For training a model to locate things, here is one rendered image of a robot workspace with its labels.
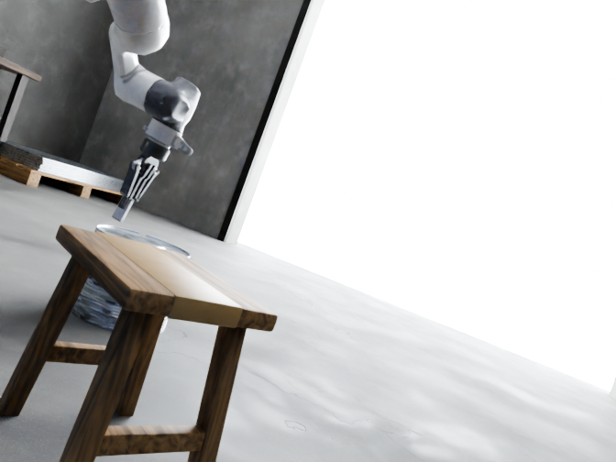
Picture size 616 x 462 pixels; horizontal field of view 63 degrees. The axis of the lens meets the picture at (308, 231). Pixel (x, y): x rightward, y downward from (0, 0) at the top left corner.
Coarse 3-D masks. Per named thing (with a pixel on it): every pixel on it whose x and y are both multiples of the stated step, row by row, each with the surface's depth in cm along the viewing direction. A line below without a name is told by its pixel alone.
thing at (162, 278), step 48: (96, 240) 82; (144, 288) 62; (192, 288) 71; (48, 336) 84; (144, 336) 95; (240, 336) 76; (96, 384) 64; (96, 432) 63; (144, 432) 69; (192, 432) 73
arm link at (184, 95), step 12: (156, 84) 124; (168, 84) 125; (180, 84) 129; (192, 84) 133; (156, 96) 123; (168, 96) 123; (180, 96) 126; (192, 96) 134; (156, 108) 124; (168, 108) 124; (180, 108) 127; (192, 108) 135; (168, 120) 128; (180, 120) 130; (180, 132) 136
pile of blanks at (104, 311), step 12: (84, 288) 143; (96, 288) 141; (84, 300) 144; (96, 300) 140; (108, 300) 140; (72, 312) 144; (84, 312) 141; (96, 312) 140; (108, 312) 141; (96, 324) 140; (108, 324) 141
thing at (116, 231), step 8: (104, 232) 147; (112, 232) 151; (120, 232) 157; (128, 232) 163; (136, 232) 167; (136, 240) 149; (144, 240) 154; (152, 240) 160; (160, 240) 169; (168, 248) 159; (176, 248) 165
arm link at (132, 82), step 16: (112, 32) 110; (128, 32) 102; (160, 32) 105; (112, 48) 115; (128, 48) 108; (144, 48) 106; (160, 48) 110; (128, 64) 121; (128, 80) 124; (144, 80) 124; (128, 96) 126; (144, 96) 124
